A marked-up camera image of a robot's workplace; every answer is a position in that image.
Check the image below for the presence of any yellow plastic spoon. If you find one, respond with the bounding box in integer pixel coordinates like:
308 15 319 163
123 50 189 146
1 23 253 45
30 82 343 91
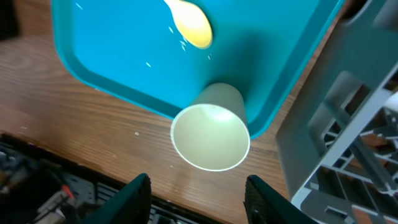
164 0 213 49

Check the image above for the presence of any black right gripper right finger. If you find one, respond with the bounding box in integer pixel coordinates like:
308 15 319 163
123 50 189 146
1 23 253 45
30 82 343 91
244 175 317 224

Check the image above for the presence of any teal plastic tray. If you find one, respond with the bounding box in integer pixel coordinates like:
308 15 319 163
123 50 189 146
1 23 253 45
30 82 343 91
51 0 343 138

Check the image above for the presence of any pale green cup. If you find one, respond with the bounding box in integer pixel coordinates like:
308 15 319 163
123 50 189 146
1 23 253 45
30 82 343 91
170 83 251 172

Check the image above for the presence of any grey dishwasher rack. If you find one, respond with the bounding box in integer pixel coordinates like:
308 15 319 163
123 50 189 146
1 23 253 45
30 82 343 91
276 1 397 223

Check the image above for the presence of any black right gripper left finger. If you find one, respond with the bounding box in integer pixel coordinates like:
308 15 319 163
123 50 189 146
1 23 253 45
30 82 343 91
80 173 151 224

